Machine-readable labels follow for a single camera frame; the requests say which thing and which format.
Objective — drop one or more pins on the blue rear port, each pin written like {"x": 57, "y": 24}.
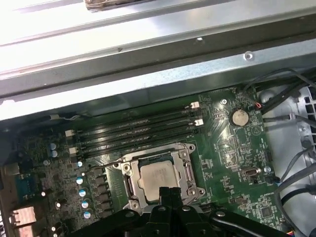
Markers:
{"x": 27, "y": 186}

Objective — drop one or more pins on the green motherboard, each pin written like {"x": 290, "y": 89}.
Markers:
{"x": 222, "y": 153}

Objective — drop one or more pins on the internal USB port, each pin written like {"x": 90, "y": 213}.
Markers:
{"x": 250, "y": 172}

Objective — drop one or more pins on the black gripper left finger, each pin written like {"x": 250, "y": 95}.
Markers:
{"x": 161, "y": 222}

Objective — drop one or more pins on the silver CPU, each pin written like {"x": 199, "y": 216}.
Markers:
{"x": 155, "y": 177}

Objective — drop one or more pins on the black open PC case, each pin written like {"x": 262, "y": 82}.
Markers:
{"x": 172, "y": 81}

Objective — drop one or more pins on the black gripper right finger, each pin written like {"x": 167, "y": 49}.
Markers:
{"x": 187, "y": 222}

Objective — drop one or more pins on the round coin battery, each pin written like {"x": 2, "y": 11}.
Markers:
{"x": 239, "y": 117}

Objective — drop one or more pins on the CPU socket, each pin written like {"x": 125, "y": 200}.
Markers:
{"x": 118, "y": 165}

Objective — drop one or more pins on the small round capacitor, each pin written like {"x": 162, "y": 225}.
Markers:
{"x": 87, "y": 215}
{"x": 85, "y": 205}
{"x": 83, "y": 192}
{"x": 80, "y": 180}
{"x": 54, "y": 154}
{"x": 80, "y": 164}
{"x": 53, "y": 146}

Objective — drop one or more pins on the metal socket cover frame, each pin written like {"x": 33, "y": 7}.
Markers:
{"x": 135, "y": 182}

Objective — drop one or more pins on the metal socket locking lever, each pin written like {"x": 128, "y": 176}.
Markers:
{"x": 189, "y": 174}
{"x": 111, "y": 163}

